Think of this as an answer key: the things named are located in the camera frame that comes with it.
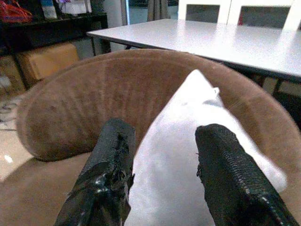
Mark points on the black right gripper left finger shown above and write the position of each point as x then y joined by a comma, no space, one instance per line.
105,164

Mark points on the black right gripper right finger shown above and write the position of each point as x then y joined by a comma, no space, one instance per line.
225,169

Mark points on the white pillow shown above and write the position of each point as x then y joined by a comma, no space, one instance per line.
169,164

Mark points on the brown velvet round sofa chair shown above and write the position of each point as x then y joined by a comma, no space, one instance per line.
82,106

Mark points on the brown cardboard box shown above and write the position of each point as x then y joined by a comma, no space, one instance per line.
51,61

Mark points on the white dining table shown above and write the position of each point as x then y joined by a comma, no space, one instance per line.
211,40

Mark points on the black metal desk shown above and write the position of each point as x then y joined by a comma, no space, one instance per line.
47,30

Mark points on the white box on desk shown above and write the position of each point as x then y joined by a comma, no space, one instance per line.
75,7

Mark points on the beige curtain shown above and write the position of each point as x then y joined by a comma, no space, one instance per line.
160,9

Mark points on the red bag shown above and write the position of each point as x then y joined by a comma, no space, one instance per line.
11,11

